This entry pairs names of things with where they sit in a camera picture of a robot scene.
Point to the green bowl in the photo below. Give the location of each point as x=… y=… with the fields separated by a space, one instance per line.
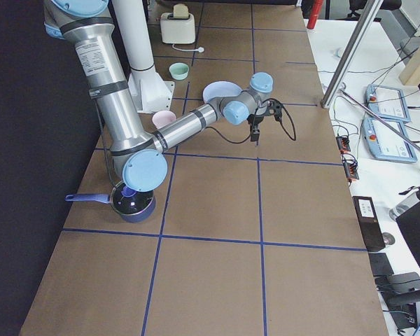
x=179 y=71

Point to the near teach pendant tablet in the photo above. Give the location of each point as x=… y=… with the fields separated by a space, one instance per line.
x=383 y=144

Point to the red cylinder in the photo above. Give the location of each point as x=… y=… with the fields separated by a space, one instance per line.
x=314 y=14

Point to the pink bowl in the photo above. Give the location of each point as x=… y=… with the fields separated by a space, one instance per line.
x=163 y=118

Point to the grabber stick green handle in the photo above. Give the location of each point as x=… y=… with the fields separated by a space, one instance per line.
x=382 y=121

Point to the cream toaster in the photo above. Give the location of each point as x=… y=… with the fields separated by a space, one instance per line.
x=177 y=30

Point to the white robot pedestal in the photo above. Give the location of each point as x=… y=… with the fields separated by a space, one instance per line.
x=149 y=91

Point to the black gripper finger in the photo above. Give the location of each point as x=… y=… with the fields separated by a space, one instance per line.
x=252 y=131
x=256 y=136

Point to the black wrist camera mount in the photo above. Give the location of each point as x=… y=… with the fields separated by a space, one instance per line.
x=273 y=107

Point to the toast slice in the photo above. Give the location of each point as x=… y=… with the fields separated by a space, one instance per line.
x=180 y=11

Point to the aluminium frame post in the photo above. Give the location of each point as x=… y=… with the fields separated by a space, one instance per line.
x=361 y=28

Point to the dark blue saucepan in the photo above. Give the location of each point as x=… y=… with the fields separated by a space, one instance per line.
x=131 y=205

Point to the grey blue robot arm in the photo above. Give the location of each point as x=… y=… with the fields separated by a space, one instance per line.
x=114 y=49

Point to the black box with label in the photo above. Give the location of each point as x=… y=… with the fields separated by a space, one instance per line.
x=368 y=223

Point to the orange black connector block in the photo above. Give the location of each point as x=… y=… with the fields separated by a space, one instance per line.
x=343 y=144

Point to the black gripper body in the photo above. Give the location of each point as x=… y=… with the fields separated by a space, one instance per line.
x=256 y=120

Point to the far teach pendant tablet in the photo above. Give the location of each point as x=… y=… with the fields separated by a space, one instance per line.
x=387 y=102

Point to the teach pendant tablet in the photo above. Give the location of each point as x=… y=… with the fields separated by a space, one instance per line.
x=387 y=102
x=383 y=144

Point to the blue plate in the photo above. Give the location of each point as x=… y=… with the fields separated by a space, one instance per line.
x=220 y=89

